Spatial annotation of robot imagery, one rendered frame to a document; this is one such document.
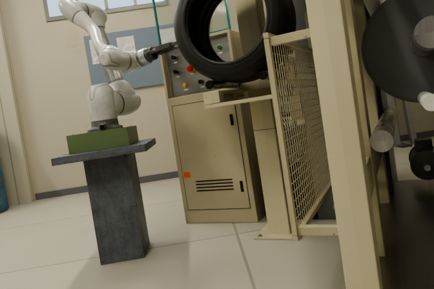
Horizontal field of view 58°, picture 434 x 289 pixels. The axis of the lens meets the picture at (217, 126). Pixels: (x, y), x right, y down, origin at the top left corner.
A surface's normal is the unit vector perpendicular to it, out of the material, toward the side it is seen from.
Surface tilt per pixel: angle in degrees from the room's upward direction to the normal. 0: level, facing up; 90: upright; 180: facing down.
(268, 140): 90
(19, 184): 90
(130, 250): 90
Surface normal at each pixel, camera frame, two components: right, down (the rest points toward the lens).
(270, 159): -0.42, 0.11
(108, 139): 0.05, 0.04
